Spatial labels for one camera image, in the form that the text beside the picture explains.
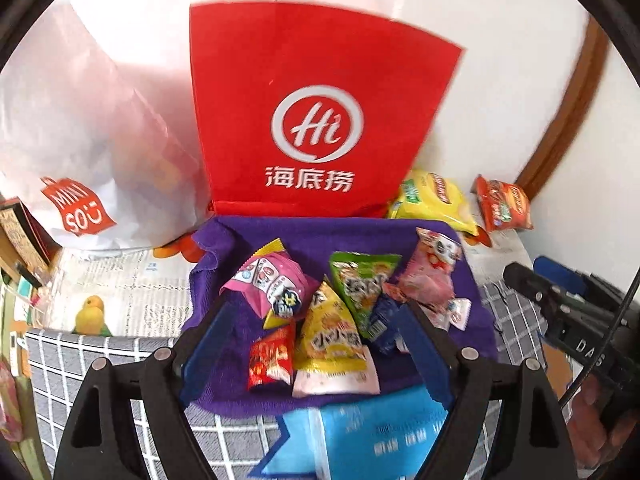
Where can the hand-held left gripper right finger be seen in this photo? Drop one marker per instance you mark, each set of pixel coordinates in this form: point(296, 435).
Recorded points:
point(425, 355)

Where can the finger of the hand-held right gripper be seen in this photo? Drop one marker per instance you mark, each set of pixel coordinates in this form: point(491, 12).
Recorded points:
point(532, 287)
point(562, 275)

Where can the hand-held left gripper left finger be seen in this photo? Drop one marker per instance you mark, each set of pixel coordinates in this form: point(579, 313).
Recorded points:
point(200, 355)

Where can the dark blue snack packet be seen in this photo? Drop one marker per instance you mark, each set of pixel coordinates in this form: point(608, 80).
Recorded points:
point(387, 320)

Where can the red snack packet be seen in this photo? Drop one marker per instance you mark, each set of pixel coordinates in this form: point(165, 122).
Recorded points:
point(272, 360)

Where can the pink panda snack packet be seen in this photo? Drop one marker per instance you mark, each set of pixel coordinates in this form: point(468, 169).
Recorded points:
point(435, 270)

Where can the green snack packet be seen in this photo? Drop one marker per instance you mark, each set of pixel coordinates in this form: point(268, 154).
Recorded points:
point(365, 285)

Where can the yellow triangular snack packet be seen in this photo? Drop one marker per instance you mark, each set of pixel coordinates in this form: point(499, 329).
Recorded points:
point(330, 335)

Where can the pink yellow-edged snack packet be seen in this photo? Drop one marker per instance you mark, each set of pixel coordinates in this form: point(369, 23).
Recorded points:
point(270, 280)

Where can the person's right hand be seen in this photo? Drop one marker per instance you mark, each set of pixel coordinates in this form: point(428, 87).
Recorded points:
point(590, 435)

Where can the orange chips bag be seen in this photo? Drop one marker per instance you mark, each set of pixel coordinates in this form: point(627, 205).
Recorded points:
point(505, 205)

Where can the fruit print mat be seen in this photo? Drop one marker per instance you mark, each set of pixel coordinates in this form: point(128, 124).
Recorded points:
point(125, 285)

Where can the purple towel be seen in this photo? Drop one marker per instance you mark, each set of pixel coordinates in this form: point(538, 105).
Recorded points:
point(230, 240)

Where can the grey checked blanket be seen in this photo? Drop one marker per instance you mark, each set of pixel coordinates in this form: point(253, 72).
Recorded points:
point(75, 355)

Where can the yellow chips bag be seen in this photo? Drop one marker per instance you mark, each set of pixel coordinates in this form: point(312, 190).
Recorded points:
point(435, 200)

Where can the pink plastic bag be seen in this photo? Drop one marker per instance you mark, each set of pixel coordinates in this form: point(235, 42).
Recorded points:
point(9, 400)

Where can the white plastic bag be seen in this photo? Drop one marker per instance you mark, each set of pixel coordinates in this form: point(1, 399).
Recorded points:
point(100, 135)

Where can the red paper bag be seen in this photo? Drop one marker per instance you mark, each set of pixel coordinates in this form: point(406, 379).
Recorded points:
point(310, 70)

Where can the brown wooden door frame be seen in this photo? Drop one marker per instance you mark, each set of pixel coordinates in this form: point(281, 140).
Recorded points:
point(565, 120)

